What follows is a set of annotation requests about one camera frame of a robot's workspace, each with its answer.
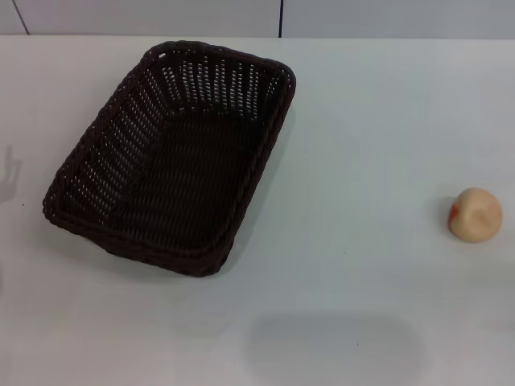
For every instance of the black woven basket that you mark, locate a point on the black woven basket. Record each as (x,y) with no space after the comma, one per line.
(181,181)

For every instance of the beige peach toy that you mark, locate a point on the beige peach toy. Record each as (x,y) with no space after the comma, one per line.
(476,215)

